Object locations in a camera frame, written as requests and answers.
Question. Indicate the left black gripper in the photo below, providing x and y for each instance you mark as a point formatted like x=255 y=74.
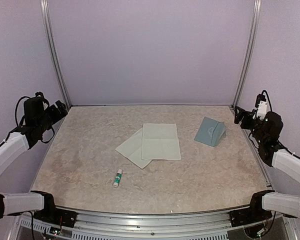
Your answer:
x=57 y=115

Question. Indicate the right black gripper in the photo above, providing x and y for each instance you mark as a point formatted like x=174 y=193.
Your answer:
x=243 y=112

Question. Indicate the teal blue envelope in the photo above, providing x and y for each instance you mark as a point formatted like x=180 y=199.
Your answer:
x=210 y=132

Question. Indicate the white letter sheet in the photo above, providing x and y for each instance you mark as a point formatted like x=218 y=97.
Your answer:
x=160 y=142
x=132 y=149

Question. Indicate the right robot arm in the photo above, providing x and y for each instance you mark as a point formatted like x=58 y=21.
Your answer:
x=266 y=131

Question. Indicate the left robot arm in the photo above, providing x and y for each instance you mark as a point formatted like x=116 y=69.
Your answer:
x=18 y=141

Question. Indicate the white green glue stick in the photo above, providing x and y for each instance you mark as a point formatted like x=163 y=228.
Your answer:
x=118 y=177

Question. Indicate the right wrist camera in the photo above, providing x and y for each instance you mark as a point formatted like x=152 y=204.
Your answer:
x=261 y=107

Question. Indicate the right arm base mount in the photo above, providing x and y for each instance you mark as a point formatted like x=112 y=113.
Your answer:
x=253 y=214

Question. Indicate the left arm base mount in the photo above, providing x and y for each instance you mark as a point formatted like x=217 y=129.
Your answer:
x=52 y=214

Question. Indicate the left aluminium frame post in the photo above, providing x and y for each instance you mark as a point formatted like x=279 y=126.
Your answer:
x=44 y=5

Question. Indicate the aluminium frame post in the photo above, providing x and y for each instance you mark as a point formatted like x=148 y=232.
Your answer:
x=248 y=52
x=44 y=5

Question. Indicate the front aluminium rail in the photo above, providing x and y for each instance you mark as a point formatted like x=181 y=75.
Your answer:
x=94 y=225

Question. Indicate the right aluminium frame post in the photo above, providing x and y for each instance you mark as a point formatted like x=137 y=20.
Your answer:
x=248 y=52

